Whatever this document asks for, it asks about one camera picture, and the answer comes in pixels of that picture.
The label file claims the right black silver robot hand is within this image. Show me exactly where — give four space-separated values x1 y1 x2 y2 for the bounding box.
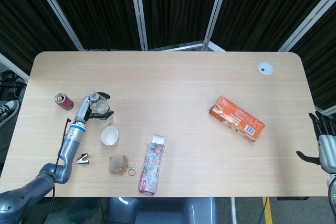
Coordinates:
296 111 336 175

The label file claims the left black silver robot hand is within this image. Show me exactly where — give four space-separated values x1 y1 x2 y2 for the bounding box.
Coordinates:
75 91 115 125

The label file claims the transparent plastic water bottle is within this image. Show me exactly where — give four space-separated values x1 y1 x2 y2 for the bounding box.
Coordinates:
89 91 115 126

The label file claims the white paper cup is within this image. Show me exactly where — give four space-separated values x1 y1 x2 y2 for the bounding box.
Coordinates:
100 126 121 146

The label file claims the red soda can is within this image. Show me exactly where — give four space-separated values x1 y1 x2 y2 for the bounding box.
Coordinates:
54 93 75 111

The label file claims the black staple remover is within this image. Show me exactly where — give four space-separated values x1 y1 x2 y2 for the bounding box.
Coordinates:
76 153 90 165

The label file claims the black white sneaker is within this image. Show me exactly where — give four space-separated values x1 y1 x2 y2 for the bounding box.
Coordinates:
0 100 20 128

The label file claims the long floral pink box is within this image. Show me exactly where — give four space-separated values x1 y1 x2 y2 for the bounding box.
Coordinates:
138 134 167 196

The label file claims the orange cardboard box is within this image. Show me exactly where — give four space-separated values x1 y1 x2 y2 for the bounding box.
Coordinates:
209 95 266 143

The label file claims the white table leg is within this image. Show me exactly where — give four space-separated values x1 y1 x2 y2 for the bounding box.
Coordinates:
230 197 238 224

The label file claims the grey seat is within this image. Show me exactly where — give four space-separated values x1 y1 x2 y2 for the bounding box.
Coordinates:
106 197 217 224

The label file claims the brown plush toy keychain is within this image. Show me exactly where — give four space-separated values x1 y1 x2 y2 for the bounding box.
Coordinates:
109 155 130 176

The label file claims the black equipment with cables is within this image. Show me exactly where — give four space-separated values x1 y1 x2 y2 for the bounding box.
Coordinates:
0 70 27 99

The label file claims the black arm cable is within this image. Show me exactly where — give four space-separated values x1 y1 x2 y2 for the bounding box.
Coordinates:
48 118 72 224

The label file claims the metal key ring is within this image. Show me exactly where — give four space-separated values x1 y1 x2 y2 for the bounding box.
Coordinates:
128 163 139 177

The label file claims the white partition frame post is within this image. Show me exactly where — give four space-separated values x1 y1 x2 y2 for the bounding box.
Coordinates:
29 0 85 51
277 0 336 52
201 0 232 51
0 52 30 81
128 0 149 51

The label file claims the white round cable grommet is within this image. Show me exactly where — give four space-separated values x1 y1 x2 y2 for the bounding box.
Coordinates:
257 61 274 75

